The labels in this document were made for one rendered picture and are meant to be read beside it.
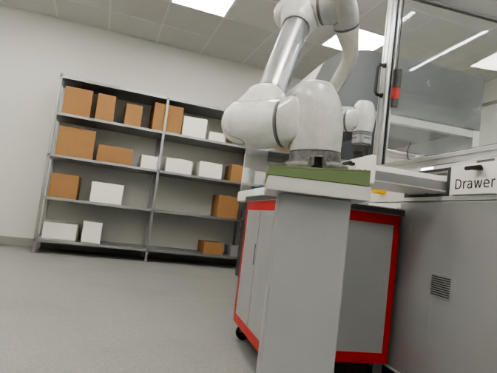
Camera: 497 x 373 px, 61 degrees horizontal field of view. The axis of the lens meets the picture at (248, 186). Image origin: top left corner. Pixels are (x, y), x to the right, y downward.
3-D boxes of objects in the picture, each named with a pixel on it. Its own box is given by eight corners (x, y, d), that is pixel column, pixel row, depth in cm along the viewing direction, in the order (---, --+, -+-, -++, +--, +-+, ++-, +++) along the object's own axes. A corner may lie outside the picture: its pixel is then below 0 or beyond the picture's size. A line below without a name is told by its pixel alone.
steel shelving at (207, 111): (31, 252, 453) (60, 72, 468) (37, 247, 499) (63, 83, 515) (325, 276, 570) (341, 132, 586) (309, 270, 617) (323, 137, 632)
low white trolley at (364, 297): (257, 382, 166) (279, 192, 172) (228, 335, 226) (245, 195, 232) (388, 386, 179) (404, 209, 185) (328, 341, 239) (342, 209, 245)
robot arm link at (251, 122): (269, 123, 123) (207, 126, 133) (286, 159, 135) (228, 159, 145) (324, -22, 162) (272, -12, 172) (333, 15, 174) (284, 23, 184)
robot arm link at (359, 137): (359, 129, 191) (358, 143, 190) (376, 133, 194) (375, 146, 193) (348, 132, 199) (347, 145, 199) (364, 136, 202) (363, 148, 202)
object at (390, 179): (372, 180, 157) (373, 164, 157) (341, 184, 182) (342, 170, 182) (463, 195, 166) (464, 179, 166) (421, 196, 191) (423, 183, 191)
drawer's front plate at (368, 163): (370, 183, 155) (373, 154, 155) (335, 187, 183) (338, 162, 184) (374, 184, 155) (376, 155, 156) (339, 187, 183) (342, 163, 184)
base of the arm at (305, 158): (284, 166, 115) (285, 146, 115) (283, 172, 137) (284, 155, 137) (351, 169, 114) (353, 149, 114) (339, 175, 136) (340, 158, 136)
